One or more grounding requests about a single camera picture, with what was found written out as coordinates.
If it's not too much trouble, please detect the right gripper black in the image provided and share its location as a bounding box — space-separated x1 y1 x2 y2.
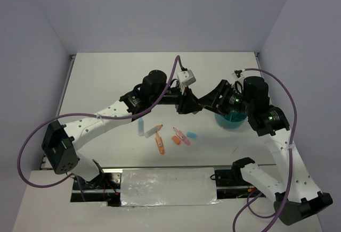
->
196 79 253 116

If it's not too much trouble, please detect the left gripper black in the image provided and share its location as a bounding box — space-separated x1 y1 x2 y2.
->
150 82 202 115

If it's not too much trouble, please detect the blue eraser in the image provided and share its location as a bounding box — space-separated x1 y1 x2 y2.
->
186 131 198 139

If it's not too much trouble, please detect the orange highlighter cap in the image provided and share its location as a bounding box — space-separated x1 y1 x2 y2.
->
172 135 181 145

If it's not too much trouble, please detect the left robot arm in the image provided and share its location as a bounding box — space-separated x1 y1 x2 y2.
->
42 69 202 189

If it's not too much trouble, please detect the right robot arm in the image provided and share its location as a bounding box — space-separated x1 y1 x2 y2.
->
199 76 333 226

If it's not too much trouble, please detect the teal round pen holder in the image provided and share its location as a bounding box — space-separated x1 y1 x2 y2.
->
215 111 247 129

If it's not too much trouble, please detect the pink highlighter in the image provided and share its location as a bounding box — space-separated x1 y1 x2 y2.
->
173 127 191 146

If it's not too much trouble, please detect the orange highlighter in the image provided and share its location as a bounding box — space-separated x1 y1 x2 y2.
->
156 133 165 155

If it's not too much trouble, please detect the blue marker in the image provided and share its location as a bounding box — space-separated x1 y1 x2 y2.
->
138 118 144 136

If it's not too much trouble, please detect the silver foil sheet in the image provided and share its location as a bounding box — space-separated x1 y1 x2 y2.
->
120 168 219 207

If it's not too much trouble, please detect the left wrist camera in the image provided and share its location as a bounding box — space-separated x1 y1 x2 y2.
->
176 70 197 88

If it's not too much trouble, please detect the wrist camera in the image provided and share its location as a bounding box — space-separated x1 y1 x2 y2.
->
176 70 197 88
232 69 244 82

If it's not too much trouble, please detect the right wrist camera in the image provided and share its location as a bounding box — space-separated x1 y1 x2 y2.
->
232 69 244 82

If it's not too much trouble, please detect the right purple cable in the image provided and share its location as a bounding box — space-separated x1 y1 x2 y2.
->
232 68 298 232

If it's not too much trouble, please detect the purple cable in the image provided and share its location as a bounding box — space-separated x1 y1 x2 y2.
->
17 55 184 202
232 68 298 232

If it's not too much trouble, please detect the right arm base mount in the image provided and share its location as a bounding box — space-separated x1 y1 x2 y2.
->
210 169 259 200

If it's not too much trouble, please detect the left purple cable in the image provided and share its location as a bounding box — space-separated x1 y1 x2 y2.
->
17 55 184 202

